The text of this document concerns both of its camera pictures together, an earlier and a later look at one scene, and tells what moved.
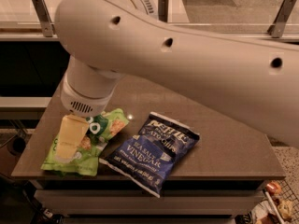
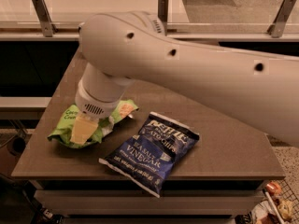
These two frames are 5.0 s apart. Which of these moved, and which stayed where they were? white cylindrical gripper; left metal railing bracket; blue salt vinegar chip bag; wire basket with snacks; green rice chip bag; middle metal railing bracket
Moved: white cylindrical gripper; green rice chip bag
Stayed: left metal railing bracket; middle metal railing bracket; blue salt vinegar chip bag; wire basket with snacks
